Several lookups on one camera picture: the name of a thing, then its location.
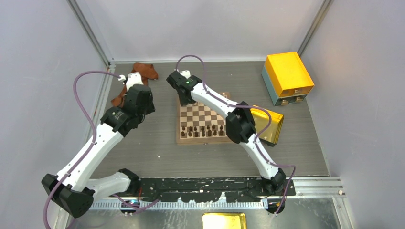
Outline gold metal tin tray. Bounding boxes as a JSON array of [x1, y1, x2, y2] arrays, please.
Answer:
[[251, 108, 284, 147]]

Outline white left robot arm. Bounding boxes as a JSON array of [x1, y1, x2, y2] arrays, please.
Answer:
[[42, 84, 155, 218]]

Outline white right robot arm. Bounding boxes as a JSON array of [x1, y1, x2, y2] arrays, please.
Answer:
[[166, 71, 286, 196]]

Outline brown cloth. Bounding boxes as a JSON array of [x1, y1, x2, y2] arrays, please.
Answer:
[[111, 62, 159, 107]]

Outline wooden chessboard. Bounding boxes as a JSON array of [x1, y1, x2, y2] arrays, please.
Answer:
[[176, 99, 232, 145]]

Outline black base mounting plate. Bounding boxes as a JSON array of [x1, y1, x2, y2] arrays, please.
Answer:
[[117, 177, 296, 203]]

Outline yellow drawer box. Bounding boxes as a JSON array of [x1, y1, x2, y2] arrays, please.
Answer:
[[261, 52, 314, 106]]

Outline gold tin lid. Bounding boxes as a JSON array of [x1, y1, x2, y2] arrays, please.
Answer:
[[202, 212, 247, 229]]

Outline aluminium front rail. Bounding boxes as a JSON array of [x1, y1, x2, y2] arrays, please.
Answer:
[[59, 177, 346, 211]]

